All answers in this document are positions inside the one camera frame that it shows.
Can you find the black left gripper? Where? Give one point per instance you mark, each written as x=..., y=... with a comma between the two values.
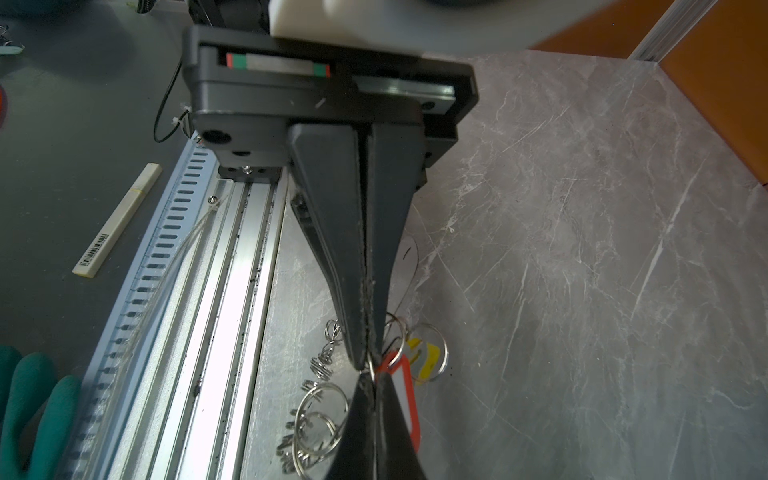
x=248, y=88

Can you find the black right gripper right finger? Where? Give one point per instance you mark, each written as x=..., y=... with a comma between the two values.
x=396, y=458

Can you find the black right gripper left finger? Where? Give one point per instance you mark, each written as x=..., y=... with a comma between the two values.
x=355, y=454

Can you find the metal key holder with rings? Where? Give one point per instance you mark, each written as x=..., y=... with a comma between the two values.
x=317, y=424

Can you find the red key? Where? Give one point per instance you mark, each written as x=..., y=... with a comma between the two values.
x=400, y=371

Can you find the white barcode label strip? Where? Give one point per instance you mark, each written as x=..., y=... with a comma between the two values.
x=97, y=252

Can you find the green work glove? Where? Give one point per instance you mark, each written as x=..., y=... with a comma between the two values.
x=29, y=384

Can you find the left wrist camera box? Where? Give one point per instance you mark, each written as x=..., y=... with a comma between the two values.
x=418, y=27

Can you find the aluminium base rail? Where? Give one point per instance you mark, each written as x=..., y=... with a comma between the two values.
x=169, y=389

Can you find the aluminium corner post left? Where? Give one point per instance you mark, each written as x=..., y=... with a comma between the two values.
x=677, y=21

